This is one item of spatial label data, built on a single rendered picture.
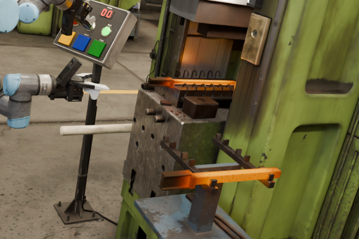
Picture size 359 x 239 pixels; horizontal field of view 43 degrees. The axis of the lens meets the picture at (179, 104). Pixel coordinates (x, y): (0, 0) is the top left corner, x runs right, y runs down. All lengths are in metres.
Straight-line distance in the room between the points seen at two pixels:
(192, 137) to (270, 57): 0.43
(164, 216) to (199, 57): 0.89
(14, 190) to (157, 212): 1.48
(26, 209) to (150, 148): 1.05
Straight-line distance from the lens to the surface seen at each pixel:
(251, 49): 1.71
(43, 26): 6.78
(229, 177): 1.34
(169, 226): 1.54
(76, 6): 2.04
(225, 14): 1.88
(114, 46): 2.20
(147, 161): 1.99
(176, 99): 1.89
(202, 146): 1.85
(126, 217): 2.27
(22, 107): 1.68
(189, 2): 1.84
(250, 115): 1.74
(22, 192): 2.92
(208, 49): 2.21
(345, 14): 1.82
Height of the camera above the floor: 1.53
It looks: 18 degrees down
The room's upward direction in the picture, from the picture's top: 12 degrees clockwise
